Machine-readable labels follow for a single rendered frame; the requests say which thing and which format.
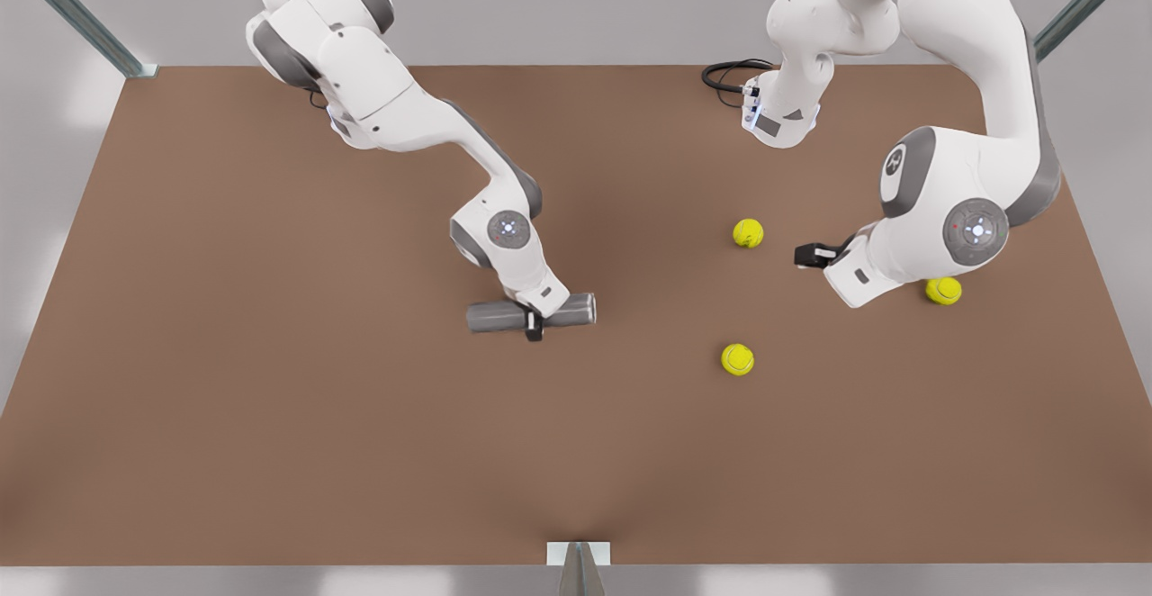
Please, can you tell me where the grey tennis ball tube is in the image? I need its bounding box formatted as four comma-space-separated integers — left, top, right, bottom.
465, 293, 598, 335

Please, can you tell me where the silver frame post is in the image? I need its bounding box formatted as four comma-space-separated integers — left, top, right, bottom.
0, 0, 159, 79
546, 541, 612, 596
1033, 0, 1152, 62

